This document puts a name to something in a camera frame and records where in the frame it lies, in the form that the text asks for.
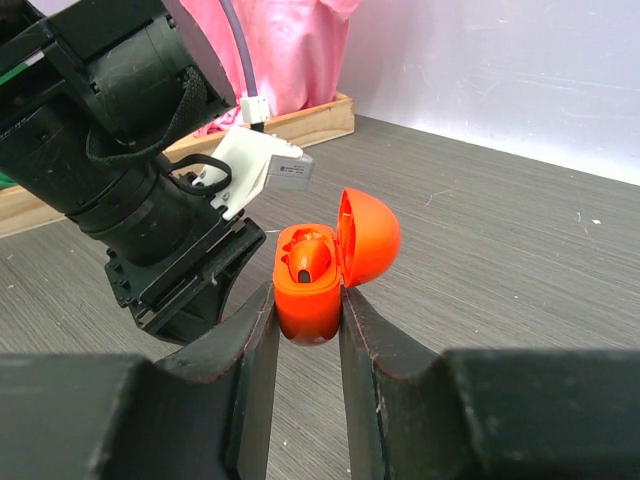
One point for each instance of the orange earbud case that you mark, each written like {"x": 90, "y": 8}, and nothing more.
{"x": 363, "y": 244}

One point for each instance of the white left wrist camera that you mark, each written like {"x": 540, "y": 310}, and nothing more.
{"x": 246, "y": 162}

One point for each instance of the pink t-shirt on hanger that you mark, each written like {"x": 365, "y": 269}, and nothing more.
{"x": 296, "y": 48}

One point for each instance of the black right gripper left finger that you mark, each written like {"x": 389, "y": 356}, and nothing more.
{"x": 203, "y": 412}

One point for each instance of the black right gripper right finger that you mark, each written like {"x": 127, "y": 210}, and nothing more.
{"x": 483, "y": 413}

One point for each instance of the wooden rack base tray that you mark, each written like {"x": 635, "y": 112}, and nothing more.
{"x": 22, "y": 211}

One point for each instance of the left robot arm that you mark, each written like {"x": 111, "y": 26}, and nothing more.
{"x": 91, "y": 98}

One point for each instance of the orange earbud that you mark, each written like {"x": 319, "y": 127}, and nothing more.
{"x": 308, "y": 260}

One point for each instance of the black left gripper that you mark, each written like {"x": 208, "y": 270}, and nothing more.
{"x": 182, "y": 296}

